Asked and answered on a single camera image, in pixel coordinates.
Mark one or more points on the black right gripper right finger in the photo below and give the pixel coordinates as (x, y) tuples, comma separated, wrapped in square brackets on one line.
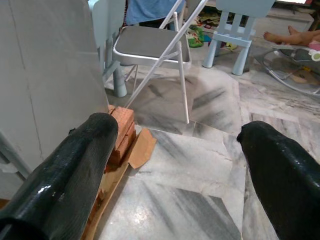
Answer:
[(287, 187)]

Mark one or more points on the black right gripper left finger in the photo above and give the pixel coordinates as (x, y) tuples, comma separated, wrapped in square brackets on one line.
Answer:
[(62, 180)]

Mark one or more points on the grey mini fridge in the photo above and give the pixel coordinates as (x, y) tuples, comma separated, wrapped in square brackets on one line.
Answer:
[(50, 75)]

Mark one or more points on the light blue plastic table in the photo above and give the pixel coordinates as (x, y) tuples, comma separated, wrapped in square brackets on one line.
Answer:
[(120, 80)]

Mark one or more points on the grey baby bouncer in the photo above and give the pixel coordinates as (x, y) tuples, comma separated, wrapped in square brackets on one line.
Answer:
[(295, 65)]

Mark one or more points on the yellow green small toy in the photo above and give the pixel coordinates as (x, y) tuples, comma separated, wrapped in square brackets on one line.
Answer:
[(230, 46)]

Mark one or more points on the light blue child's chair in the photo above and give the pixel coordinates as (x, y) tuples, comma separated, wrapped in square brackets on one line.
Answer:
[(232, 35)]

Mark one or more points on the grey metal folding chair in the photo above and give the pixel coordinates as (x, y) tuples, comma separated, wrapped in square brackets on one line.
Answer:
[(150, 42)]

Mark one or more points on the blue cloth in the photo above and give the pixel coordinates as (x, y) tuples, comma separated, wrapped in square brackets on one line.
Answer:
[(150, 10)]

